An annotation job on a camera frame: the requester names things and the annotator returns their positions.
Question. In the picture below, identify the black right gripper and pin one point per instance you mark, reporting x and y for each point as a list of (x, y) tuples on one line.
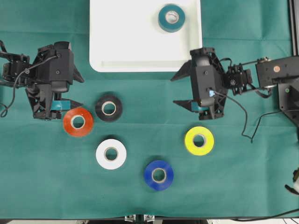
[(216, 110)]

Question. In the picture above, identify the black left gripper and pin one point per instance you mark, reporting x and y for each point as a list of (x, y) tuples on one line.
[(47, 104)]

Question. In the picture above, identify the red tape roll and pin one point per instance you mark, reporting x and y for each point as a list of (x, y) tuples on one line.
[(78, 122)]

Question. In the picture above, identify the black tape roll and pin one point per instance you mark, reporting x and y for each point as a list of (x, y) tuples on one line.
[(108, 108)]

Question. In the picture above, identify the green tape roll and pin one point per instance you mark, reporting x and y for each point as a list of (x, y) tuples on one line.
[(171, 18)]

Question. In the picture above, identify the blue tape roll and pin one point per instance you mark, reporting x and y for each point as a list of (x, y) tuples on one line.
[(159, 175)]

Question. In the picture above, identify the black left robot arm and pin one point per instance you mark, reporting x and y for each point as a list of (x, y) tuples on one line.
[(16, 72)]

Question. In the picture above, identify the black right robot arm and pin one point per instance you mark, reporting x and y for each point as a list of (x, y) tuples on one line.
[(282, 73)]

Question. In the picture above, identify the yellow tape roll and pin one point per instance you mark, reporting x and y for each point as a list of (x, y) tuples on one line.
[(199, 141)]

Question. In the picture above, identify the white tape roll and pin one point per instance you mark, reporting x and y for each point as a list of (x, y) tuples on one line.
[(111, 154)]

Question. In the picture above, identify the white plastic case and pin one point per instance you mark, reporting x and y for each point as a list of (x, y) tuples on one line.
[(125, 36)]

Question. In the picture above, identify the black and white connector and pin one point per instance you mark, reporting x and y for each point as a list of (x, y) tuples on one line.
[(295, 179)]

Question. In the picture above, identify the black aluminium frame rail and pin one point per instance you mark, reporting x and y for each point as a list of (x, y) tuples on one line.
[(294, 23)]

